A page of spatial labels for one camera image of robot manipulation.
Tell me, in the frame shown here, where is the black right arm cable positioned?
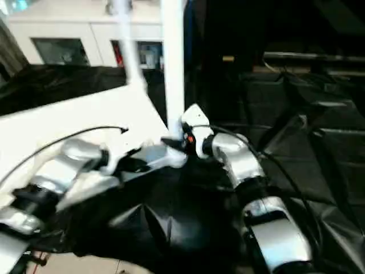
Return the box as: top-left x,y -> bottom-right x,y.
197,126 -> 326,252

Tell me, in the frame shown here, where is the grey horizontal rail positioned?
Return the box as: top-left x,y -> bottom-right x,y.
263,51 -> 365,65

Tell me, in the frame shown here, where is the white plastic table top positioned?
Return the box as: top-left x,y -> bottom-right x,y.
0,84 -> 189,198

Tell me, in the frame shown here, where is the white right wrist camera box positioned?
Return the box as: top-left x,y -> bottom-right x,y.
180,103 -> 215,159

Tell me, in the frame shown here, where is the white cabinet with glass doors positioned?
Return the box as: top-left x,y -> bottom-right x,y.
7,0 -> 166,69

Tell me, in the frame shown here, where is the red bottle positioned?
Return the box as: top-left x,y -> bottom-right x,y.
113,42 -> 124,67

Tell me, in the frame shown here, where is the black work mat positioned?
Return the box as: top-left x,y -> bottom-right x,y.
0,60 -> 365,274

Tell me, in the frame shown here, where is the grey window curtain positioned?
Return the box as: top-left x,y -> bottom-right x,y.
0,20 -> 28,80

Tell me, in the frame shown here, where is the white plastic table leg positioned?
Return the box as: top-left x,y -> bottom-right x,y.
111,0 -> 149,95
160,0 -> 186,140

